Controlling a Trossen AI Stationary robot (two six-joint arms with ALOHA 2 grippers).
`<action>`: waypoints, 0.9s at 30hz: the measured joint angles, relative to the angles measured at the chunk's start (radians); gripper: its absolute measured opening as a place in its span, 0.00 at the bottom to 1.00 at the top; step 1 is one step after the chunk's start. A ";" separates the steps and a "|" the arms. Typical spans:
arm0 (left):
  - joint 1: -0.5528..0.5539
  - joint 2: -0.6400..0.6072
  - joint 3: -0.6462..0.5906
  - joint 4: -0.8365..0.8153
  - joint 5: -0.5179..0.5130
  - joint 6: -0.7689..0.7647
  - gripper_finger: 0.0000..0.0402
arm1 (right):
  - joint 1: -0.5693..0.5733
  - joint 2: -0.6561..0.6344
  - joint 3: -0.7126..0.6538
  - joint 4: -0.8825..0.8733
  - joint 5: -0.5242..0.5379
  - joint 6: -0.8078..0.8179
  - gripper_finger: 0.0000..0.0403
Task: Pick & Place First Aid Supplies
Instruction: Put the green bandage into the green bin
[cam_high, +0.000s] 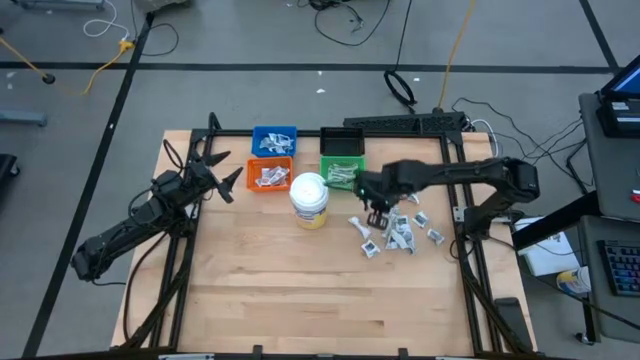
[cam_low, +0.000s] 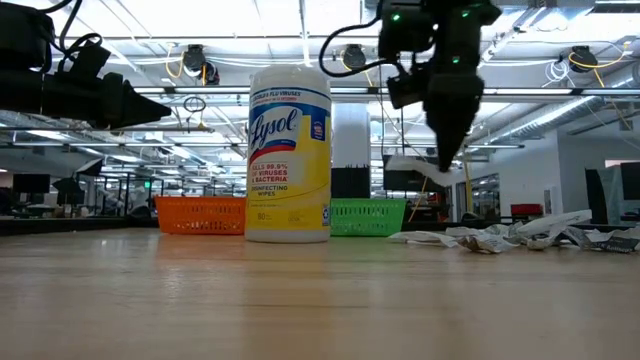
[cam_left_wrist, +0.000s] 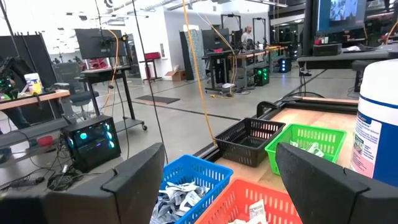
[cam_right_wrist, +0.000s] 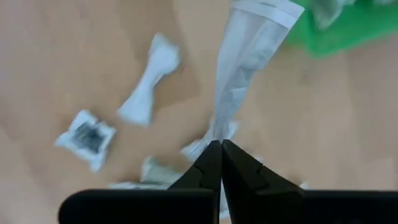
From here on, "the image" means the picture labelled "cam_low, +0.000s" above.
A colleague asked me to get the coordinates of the small black monitor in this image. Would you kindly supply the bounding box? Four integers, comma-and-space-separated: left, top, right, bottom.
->
12, 173, 52, 196

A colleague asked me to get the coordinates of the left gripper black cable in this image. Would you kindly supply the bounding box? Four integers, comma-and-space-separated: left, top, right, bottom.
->
38, 0, 105, 57

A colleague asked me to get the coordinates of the white pillar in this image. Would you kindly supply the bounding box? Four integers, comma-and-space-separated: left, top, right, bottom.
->
331, 102, 372, 169

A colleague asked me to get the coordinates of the black studio light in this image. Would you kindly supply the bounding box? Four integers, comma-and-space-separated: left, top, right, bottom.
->
52, 176, 87, 207

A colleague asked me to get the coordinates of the red bin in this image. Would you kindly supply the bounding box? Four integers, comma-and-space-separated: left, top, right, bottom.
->
509, 202, 545, 219

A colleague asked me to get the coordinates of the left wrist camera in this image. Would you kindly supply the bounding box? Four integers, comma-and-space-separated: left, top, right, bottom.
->
49, 40, 112, 84

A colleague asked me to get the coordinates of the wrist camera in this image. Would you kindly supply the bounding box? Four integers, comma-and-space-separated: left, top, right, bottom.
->
386, 69, 430, 110
49, 40, 112, 84

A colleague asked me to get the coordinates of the orange plastic basket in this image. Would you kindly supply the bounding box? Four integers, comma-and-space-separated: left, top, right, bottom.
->
153, 195, 248, 236

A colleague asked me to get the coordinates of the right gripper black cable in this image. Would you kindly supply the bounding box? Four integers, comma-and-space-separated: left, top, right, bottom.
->
318, 17, 401, 80

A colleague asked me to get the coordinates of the dark room divider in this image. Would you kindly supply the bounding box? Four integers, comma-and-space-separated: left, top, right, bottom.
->
584, 161, 640, 225

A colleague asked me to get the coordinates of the black panel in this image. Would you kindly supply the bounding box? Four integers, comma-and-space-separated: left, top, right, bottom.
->
329, 166, 372, 200

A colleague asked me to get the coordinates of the black monitor screen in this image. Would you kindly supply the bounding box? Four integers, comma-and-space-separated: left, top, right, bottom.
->
382, 154, 447, 194

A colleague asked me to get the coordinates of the green plastic basket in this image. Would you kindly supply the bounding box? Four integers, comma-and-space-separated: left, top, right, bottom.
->
328, 198, 409, 238

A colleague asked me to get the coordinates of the white bow-shaped bandage wrapper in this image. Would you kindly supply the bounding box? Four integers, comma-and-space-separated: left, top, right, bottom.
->
388, 230, 459, 248

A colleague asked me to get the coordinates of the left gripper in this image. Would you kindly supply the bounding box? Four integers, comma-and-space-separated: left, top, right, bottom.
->
0, 69, 173, 130

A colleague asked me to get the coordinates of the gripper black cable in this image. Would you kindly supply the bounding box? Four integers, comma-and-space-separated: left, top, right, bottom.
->
318, 17, 401, 80
38, 0, 105, 57

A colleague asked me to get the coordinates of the yellow hanging cable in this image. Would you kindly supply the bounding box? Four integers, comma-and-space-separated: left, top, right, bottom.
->
462, 159, 475, 215

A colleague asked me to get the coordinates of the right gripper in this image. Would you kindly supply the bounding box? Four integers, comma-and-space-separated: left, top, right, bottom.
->
423, 22, 486, 174

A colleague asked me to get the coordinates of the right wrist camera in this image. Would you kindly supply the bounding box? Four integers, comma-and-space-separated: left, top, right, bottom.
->
386, 69, 430, 110

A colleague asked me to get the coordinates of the black softbox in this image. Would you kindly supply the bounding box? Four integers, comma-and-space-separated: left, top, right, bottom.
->
74, 158, 105, 177

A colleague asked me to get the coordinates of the Lysol wipes canister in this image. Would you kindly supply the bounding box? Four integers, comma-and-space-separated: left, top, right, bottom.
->
244, 64, 333, 244

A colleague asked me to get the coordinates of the white packet black print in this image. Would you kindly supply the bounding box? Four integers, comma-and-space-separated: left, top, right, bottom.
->
457, 234, 516, 255
517, 209, 594, 237
523, 234, 569, 251
446, 224, 521, 239
574, 227, 640, 254

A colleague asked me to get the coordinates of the ceiling cable reel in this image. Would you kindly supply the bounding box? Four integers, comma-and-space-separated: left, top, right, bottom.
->
180, 43, 221, 86
342, 43, 368, 72
567, 44, 632, 71

